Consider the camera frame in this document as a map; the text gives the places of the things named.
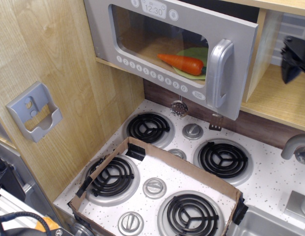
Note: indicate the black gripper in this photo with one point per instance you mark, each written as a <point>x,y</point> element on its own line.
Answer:
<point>293,58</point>

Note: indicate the grey toy microwave door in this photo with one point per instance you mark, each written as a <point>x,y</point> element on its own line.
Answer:
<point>130,34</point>

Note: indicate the grey toy faucet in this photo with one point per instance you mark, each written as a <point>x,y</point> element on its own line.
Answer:
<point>295,146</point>

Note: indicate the green toy plate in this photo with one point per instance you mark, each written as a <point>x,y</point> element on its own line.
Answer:
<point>197,53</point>

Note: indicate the hanging silver spatula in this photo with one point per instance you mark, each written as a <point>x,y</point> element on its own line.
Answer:
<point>216,122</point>

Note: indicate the orange toy carrot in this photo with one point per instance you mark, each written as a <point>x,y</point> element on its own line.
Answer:
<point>186,64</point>

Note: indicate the back right black burner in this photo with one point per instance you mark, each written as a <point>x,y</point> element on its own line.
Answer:
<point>226,159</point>

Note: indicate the black burner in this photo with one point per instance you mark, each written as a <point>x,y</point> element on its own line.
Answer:
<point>190,213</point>
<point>226,159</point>
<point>116,183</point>
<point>150,127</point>

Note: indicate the back grey stove knob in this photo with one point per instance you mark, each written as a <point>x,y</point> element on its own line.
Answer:
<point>192,131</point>

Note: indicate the grey stove knob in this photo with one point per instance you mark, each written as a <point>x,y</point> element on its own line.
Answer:
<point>154,188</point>
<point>192,131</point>
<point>130,224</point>

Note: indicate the hanging silver skimmer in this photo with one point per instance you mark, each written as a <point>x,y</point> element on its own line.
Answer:
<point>179,108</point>

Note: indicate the grey faucet base block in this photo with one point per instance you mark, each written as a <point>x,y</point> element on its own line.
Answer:
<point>296,206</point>

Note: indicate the small middle grey knob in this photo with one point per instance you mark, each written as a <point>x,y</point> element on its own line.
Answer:
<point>179,153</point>

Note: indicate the back left black burner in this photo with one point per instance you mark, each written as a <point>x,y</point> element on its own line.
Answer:
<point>150,127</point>

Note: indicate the steel toy sink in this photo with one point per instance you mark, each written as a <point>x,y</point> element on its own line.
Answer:
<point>259,223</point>

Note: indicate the front right black burner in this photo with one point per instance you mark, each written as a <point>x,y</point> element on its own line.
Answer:
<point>190,213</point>

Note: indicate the centre grey stove knob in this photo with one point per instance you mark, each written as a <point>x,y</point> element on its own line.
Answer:
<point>154,188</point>

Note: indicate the front left black burner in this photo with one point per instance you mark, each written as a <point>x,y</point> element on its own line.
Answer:
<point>116,183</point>

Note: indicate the front grey stove knob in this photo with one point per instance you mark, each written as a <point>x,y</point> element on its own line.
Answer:
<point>130,224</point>

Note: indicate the brown cardboard frame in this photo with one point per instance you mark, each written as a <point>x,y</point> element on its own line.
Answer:
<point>141,190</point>

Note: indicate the grey wall holder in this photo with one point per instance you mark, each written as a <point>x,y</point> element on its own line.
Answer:
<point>28,105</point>

